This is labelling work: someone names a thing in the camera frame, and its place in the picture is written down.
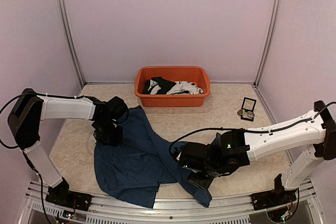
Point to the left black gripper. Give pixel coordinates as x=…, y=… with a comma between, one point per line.
x=115, y=140

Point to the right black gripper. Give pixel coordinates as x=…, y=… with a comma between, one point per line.
x=202, y=183

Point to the dark blue t-shirt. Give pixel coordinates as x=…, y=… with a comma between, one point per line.
x=133, y=170

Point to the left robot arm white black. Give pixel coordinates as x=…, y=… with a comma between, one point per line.
x=31, y=108

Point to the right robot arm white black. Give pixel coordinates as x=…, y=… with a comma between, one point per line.
x=236, y=148

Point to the black and white garment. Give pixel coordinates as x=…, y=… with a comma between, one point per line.
x=160, y=86

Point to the black square display box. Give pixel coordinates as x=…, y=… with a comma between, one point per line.
x=248, y=104

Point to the orange plastic tub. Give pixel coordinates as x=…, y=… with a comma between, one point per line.
x=196, y=75

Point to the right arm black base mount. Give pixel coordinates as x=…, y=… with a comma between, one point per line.
x=269, y=199

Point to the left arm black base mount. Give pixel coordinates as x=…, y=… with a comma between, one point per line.
x=73, y=200

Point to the left aluminium corner post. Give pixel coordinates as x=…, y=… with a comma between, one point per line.
x=70, y=42

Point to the aluminium corner post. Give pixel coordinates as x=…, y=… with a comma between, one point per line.
x=70, y=42
x=269, y=38

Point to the right aluminium corner post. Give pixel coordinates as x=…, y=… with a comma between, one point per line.
x=269, y=38

